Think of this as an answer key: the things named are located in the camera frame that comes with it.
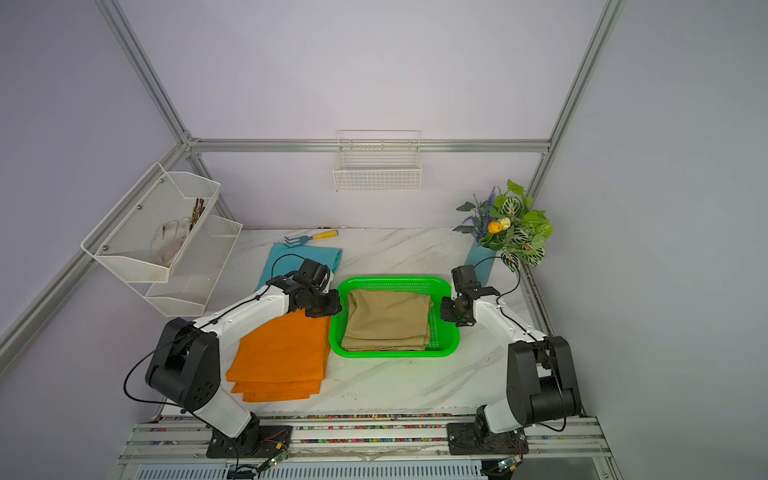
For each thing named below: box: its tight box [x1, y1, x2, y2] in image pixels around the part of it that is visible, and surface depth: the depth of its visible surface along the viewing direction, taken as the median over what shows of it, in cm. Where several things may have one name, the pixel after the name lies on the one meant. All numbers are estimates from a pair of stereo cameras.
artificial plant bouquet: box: [452, 179, 554, 273], surface depth 79 cm
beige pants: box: [341, 289, 434, 352], surface depth 92 cm
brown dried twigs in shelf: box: [189, 198, 205, 230], surface depth 84 cm
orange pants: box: [226, 309, 331, 403], surface depth 84 cm
